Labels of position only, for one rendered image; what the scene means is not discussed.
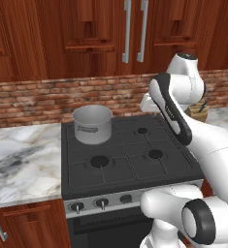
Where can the grey metal pot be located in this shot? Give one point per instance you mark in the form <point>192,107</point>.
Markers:
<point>92,129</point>

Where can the red wood base cupboard door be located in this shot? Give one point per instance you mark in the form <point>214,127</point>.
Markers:
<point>38,227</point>

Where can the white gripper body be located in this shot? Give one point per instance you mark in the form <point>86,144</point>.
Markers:
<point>148,105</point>

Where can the dark grey stove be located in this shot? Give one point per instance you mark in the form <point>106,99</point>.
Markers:
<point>125,155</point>

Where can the red wood base cupboard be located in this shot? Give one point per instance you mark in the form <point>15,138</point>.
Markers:
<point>206,190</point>

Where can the red wood wall cupboard door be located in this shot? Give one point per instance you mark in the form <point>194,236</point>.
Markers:
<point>12,38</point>
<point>177,29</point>
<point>86,32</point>

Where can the black oven door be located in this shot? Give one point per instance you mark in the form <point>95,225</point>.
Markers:
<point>112,234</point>

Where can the wooden knife block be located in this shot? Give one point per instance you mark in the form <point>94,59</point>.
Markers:
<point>196,113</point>

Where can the black stove knob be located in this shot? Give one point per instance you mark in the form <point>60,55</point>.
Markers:
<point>102,202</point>
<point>77,206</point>
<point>126,199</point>

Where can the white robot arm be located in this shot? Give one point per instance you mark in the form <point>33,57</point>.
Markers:
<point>215,151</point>

